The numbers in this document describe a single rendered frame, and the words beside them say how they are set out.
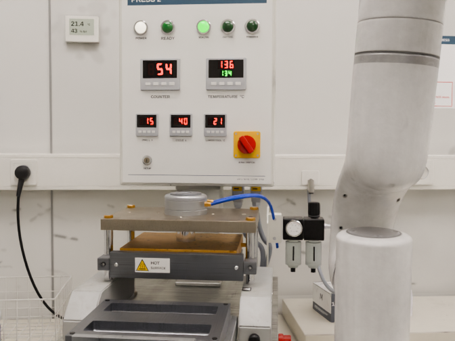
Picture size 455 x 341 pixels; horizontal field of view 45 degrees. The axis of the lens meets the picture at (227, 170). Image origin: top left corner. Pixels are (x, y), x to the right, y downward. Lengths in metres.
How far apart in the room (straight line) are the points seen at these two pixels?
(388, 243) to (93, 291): 0.52
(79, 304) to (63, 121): 0.77
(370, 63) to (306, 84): 1.01
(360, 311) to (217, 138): 0.62
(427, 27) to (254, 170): 0.62
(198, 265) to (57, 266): 0.76
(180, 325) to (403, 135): 0.40
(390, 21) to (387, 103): 0.08
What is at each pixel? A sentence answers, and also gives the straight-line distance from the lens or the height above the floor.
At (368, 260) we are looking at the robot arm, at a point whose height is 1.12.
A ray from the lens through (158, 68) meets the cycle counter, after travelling 1.17.
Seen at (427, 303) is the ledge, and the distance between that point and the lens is 1.68.
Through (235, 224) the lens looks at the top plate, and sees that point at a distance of 0.94.
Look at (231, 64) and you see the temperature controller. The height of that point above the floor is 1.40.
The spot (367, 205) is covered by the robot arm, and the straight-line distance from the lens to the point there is 0.70.
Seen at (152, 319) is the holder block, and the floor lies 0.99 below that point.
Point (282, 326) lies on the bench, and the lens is 1.54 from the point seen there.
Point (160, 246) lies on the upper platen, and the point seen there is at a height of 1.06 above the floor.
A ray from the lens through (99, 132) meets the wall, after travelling 1.58.
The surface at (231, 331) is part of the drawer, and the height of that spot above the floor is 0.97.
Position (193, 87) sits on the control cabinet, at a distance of 1.16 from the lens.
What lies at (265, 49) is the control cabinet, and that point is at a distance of 1.16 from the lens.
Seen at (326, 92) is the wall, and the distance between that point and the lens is 1.62.
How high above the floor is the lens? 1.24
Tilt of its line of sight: 3 degrees down
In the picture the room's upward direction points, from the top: straight up
